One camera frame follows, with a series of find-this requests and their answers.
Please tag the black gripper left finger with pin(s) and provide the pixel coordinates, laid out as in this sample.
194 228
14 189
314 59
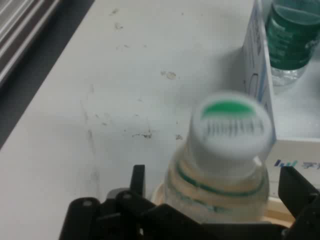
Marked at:
117 215

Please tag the horizontal aluminium frame rail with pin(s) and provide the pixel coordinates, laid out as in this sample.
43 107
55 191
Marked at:
17 32

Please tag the white blue cardboard box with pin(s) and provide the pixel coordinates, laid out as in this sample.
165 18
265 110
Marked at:
295 120

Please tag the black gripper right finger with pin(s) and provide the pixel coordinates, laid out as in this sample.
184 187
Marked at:
306 207

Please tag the water bottle green label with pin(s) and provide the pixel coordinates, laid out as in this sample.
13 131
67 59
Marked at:
225 140
290 42

